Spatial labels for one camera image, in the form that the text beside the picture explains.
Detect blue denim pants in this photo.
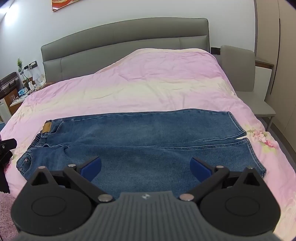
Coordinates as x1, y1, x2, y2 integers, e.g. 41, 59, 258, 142
16, 109, 267, 197

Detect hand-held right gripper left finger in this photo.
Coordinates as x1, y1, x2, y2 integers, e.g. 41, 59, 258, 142
29, 156, 116, 204

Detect framed wall picture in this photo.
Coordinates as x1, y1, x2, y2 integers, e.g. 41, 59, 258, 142
51, 0, 86, 12

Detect grey chair back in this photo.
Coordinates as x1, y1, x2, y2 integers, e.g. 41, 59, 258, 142
220, 45, 277, 131

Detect pink floral blanket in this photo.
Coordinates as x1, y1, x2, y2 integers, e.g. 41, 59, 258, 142
0, 47, 296, 232

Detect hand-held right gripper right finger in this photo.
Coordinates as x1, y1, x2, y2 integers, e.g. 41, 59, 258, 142
179, 157, 265, 203

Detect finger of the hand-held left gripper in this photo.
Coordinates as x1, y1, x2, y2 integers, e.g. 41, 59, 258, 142
0, 138, 17, 152
0, 151, 13, 193

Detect beige wardrobe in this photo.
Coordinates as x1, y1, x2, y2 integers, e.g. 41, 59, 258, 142
254, 0, 296, 149

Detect grey upholstered headboard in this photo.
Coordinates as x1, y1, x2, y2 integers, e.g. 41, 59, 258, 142
41, 18, 211, 84

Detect pink fluffy rug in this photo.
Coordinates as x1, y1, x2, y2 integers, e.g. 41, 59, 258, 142
0, 192, 25, 241

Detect wooden nightstand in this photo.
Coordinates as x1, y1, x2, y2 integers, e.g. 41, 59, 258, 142
9, 92, 31, 107

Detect small green plant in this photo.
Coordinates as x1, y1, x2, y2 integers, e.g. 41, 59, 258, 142
16, 58, 25, 75

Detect white appliance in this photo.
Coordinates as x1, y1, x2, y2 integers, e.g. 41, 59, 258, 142
0, 99, 12, 124

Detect dark suitcase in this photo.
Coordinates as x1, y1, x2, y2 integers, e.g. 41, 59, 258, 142
0, 72, 19, 100

